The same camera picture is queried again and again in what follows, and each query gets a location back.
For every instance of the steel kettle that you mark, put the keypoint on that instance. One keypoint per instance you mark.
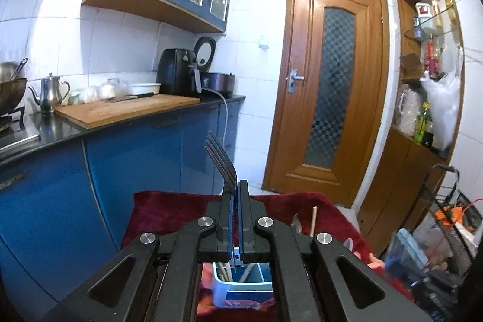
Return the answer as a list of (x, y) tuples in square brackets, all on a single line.
[(49, 95)]

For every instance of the gas stove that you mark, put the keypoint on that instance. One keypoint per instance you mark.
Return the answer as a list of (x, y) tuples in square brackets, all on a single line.
[(15, 135)]

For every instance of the light blue utensil box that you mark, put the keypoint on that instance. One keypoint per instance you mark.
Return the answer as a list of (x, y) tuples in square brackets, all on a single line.
[(245, 292)]

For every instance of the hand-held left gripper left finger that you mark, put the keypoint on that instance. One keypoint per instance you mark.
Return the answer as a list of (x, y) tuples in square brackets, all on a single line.
[(226, 227)]

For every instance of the red bottle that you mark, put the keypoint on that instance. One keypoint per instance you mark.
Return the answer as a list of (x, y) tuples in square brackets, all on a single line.
[(429, 60)]

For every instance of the wooden door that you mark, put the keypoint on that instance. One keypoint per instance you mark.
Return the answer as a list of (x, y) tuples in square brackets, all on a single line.
[(294, 137)]

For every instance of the metal fork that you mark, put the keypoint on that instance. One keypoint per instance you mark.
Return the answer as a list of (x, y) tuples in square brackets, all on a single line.
[(222, 163)]

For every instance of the wooden cutting board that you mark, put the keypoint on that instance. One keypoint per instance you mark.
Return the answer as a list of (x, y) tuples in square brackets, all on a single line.
[(124, 109)]

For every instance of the rice cooker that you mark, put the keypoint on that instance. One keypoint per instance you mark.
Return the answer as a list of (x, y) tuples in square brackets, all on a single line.
[(220, 82)]

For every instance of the white light switch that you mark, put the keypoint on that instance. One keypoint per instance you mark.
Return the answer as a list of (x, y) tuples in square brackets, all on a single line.
[(264, 43)]

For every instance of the clear plastic containers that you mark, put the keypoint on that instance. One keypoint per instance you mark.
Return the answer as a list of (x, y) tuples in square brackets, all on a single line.
[(105, 91)]

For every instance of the white plastic bag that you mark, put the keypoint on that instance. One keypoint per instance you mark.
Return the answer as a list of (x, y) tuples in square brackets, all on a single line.
[(443, 107)]

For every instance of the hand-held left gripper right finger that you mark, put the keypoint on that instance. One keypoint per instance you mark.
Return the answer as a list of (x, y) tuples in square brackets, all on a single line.
[(244, 224)]

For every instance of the blue base cabinet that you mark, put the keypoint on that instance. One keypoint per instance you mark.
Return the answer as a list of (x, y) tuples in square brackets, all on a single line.
[(132, 163)]

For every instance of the black kitchen countertop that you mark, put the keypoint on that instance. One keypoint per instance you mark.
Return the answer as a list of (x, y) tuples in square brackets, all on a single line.
[(56, 127)]

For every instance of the wooden shelf niche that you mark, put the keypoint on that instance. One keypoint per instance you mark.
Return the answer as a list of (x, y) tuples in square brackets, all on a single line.
[(396, 186)]

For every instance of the pink and maroon blanket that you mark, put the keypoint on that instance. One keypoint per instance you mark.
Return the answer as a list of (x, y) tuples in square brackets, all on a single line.
[(169, 209)]

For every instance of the green bottle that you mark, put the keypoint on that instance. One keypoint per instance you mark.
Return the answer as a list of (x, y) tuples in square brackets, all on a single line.
[(423, 126)]

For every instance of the metal spatula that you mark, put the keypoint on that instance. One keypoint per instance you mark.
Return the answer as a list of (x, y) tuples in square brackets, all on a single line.
[(19, 68)]

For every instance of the clear plastic bag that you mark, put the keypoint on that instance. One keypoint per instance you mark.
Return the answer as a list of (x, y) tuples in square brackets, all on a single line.
[(408, 112)]

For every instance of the white dish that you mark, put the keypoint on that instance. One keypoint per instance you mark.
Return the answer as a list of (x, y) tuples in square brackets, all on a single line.
[(145, 89)]

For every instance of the blue packet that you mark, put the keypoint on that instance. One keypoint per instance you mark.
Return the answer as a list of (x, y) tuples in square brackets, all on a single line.
[(405, 252)]

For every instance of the kitchen knife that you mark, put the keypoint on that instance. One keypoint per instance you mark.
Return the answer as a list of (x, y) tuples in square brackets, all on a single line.
[(132, 96)]

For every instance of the black air fryer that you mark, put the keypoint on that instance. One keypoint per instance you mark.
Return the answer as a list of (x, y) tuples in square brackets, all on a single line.
[(173, 73)]

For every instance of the wooden chopstick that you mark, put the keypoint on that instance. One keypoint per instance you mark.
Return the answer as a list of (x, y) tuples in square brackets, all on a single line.
[(313, 220), (226, 271)]

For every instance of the white jar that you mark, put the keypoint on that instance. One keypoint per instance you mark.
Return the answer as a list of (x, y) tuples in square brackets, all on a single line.
[(423, 10)]

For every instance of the black wok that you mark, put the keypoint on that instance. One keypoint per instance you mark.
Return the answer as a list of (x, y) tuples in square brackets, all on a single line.
[(11, 95)]

